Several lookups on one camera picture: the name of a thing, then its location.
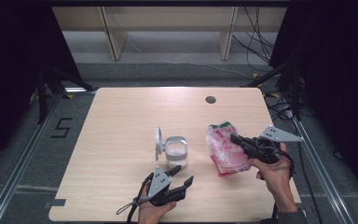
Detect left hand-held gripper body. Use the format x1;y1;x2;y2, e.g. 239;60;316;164
146;166;188;207

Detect pink printed plastic bag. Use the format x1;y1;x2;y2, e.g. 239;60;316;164
205;120;252;178

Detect metal floor rail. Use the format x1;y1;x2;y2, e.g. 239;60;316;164
0;88;97;224
291;116;357;224

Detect black curtain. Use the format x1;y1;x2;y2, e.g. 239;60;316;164
0;0;85;176
268;0;358;200

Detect person's left hand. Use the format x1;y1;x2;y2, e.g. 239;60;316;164
138;186;177;224

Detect person's right hand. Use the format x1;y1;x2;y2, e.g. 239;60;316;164
250;143;295;213

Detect thin white cable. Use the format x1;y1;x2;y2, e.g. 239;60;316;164
126;36;254;79

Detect right hand-held gripper cable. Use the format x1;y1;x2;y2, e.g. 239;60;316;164
255;136;296;180

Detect black metal stand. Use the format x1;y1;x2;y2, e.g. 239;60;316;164
241;57;303;121
36;63;95;125

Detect tangle of black floor cables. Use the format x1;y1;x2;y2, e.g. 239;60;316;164
264;91;296;122

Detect black floor marking tape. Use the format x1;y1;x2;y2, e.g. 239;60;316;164
49;117;74;139

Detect bundle of black cables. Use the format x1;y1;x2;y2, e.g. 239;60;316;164
231;6;277;73

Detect light wooden shelf unit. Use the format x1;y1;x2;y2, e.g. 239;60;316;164
51;6;288;62

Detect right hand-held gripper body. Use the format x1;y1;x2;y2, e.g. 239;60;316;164
245;125;304;165

